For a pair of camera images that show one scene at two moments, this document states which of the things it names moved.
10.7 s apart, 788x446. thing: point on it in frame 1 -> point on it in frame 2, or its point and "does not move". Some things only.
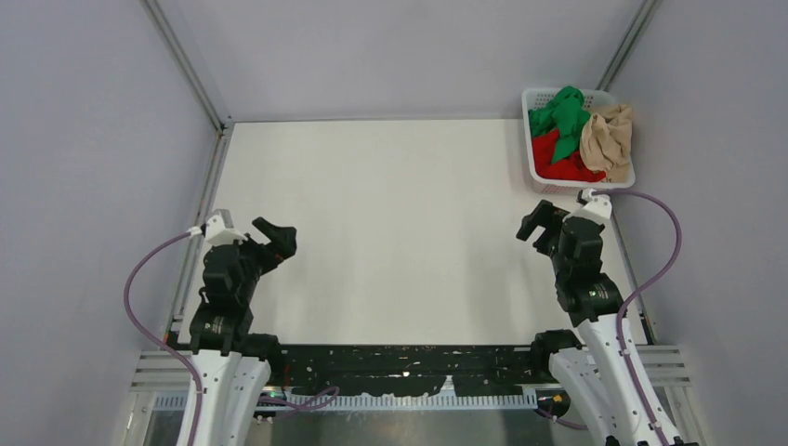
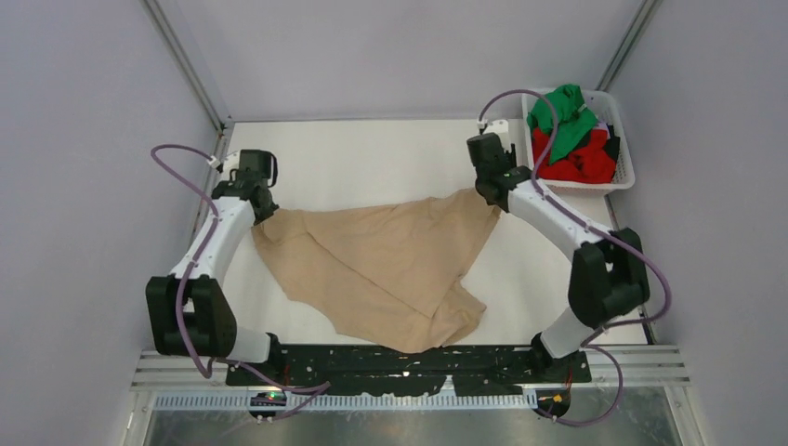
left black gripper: [281, 247] -> [272, 208]
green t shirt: [565, 113] does not move
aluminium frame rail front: [169, 368] does not move
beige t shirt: [606, 141] -> [387, 274]
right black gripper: [545, 214] -> [513, 157]
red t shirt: [568, 169] does not move
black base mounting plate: [408, 370] does not move
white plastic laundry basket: [533, 98] does not move
